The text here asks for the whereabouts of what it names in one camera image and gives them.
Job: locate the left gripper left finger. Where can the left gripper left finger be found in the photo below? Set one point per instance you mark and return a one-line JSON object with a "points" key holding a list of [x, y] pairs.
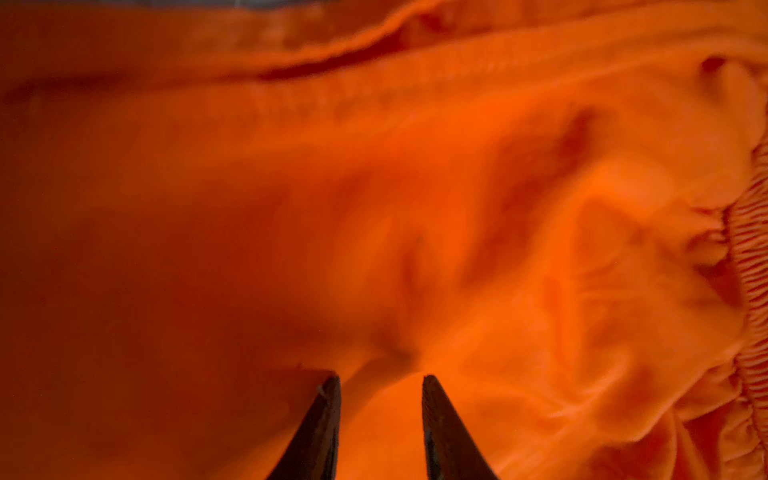
{"points": [[312, 452]]}

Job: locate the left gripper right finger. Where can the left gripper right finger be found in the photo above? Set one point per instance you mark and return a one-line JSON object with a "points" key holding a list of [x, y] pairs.
{"points": [[451, 453]]}

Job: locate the orange shorts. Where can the orange shorts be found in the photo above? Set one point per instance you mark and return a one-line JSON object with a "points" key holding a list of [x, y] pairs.
{"points": [[556, 208]]}

